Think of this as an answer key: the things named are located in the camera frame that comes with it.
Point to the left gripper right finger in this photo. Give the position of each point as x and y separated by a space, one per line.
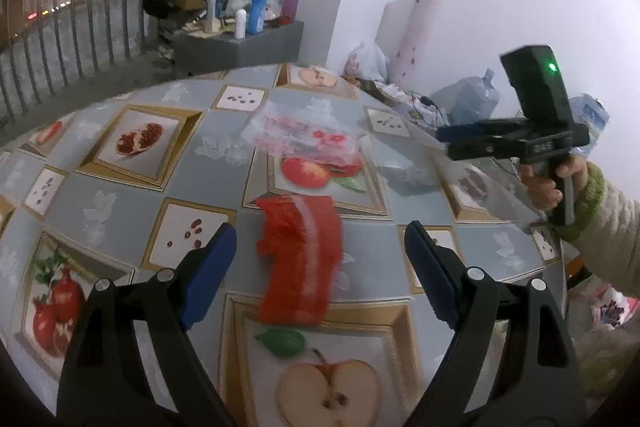
537 381

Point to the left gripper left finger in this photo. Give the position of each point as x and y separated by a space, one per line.
103 381

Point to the right hand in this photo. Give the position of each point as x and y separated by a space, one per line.
542 191

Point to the large blue water jug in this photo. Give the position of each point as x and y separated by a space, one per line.
469 99

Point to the fruit pattern tablecloth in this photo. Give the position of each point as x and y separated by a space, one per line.
96 185

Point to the red plastic bag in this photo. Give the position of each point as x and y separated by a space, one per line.
303 236

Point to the clear pink printed bag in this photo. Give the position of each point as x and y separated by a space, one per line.
305 133

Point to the purple cup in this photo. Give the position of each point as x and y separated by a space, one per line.
289 8

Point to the blue detergent bottle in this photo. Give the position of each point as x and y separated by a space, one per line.
256 17

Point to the grey cabinet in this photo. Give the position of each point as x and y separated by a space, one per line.
195 56

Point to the small white bottle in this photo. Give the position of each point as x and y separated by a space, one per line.
240 24

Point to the white spray bottle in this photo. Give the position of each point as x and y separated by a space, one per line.
212 22

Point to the metal balcony railing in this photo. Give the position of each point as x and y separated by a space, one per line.
48 46

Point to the white plastic bag by wall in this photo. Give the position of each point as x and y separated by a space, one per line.
367 62

